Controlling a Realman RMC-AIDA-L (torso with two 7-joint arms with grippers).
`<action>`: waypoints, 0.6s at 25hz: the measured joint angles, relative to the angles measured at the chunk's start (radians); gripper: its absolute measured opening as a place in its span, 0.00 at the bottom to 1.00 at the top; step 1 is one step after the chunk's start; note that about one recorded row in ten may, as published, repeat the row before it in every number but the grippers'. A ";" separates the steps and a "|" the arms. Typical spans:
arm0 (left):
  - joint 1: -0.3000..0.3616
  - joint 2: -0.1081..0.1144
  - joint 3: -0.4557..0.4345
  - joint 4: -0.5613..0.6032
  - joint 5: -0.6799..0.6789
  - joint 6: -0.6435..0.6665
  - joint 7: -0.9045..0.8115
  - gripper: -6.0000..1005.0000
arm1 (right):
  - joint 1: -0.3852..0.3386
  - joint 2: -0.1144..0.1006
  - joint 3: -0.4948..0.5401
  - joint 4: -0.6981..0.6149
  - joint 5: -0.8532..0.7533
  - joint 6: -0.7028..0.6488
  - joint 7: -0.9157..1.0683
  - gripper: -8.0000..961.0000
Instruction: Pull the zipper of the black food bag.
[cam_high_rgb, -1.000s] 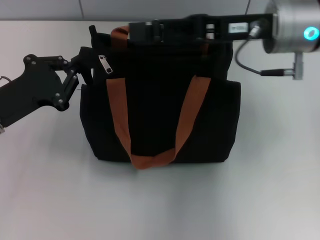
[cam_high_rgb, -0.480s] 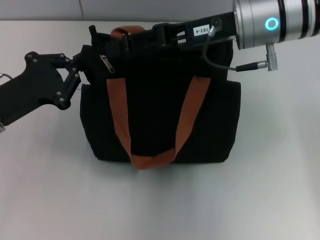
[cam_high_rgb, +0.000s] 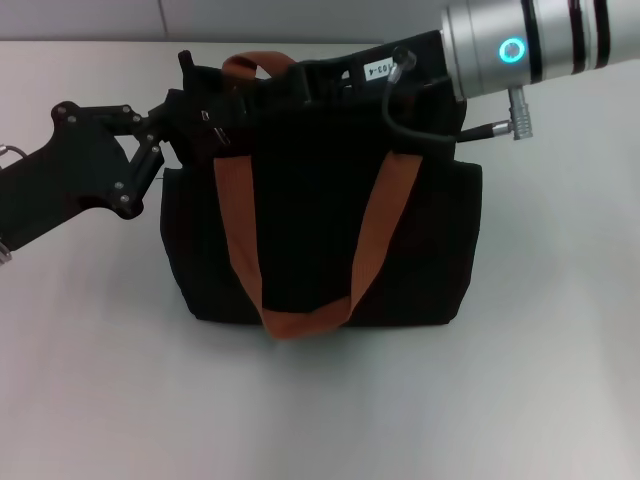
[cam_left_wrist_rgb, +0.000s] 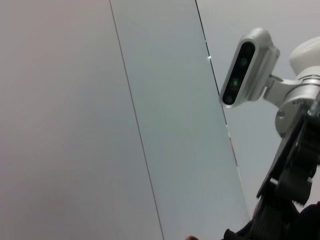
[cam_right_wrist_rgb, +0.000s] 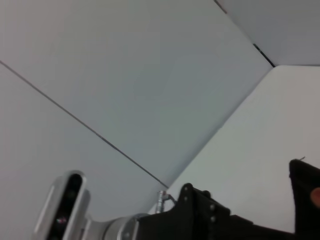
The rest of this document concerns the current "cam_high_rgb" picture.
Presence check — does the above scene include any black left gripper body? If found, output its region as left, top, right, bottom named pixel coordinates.
left=0, top=101, right=166, bottom=254

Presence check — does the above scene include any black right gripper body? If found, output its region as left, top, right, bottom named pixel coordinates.
left=294, top=29, right=455, bottom=106

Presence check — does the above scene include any silver metal zipper pull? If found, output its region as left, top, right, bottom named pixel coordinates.
left=201, top=110, right=232, bottom=147

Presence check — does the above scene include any black bag with orange handles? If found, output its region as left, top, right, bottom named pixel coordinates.
left=159, top=49, right=484, bottom=342

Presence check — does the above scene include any right gripper cable with connector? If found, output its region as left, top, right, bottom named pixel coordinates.
left=381, top=45, right=529, bottom=147

